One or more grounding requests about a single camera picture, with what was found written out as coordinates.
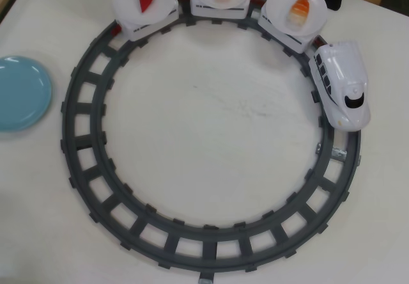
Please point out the blue round dish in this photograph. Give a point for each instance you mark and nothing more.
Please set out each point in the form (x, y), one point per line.
(22, 95)

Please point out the grey circular toy train track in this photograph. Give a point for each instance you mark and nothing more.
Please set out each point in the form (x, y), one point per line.
(207, 233)

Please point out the orange shrimp toy sushi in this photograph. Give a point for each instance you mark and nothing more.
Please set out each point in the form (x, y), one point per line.
(298, 9)

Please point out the white plate with tuna sushi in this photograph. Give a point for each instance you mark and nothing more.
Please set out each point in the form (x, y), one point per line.
(128, 2)

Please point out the white plate with shrimp sushi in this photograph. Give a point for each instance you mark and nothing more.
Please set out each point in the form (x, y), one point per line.
(281, 9)

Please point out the white train car carrying tuna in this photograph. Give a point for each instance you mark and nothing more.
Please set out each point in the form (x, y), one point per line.
(143, 31)

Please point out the silver foil tape patch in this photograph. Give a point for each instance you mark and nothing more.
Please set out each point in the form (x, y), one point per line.
(338, 153)

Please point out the white Shinkansen toy locomotive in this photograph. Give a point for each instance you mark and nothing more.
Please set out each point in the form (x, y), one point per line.
(338, 73)

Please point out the white train car carrying shrimp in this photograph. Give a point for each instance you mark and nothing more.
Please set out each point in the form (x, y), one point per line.
(294, 42)

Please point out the white train car carrying egg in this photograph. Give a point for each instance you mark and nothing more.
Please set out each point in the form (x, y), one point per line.
(220, 12)

